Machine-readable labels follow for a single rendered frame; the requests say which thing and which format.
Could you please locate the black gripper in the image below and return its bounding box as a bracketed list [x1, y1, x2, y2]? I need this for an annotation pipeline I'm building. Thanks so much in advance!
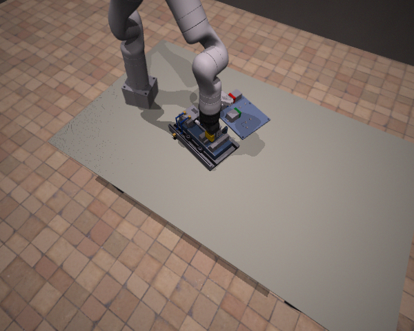
[198, 90, 234, 138]

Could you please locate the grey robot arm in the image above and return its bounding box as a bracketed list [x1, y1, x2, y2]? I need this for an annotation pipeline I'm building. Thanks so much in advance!
[108, 0, 228, 103]

